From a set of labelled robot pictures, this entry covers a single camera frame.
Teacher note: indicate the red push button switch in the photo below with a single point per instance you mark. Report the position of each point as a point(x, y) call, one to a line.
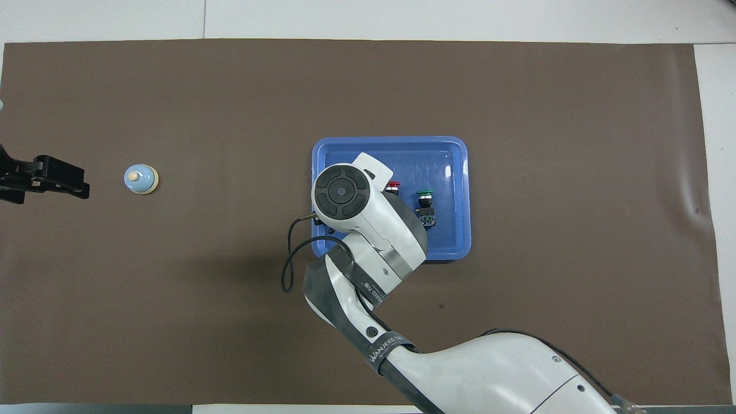
point(393, 185)

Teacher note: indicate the green push button switch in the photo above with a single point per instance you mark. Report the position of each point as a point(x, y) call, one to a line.
point(426, 207)

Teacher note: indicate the brown table mat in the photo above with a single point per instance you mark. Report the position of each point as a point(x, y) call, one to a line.
point(517, 86)

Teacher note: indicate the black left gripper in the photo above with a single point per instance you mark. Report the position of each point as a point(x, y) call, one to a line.
point(46, 172)

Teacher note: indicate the blue plastic tray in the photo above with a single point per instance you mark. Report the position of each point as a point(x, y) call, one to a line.
point(448, 172)

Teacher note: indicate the blue desk bell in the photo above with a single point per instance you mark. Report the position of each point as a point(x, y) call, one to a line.
point(141, 179)

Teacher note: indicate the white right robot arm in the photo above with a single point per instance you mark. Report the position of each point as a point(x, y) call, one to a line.
point(489, 374)

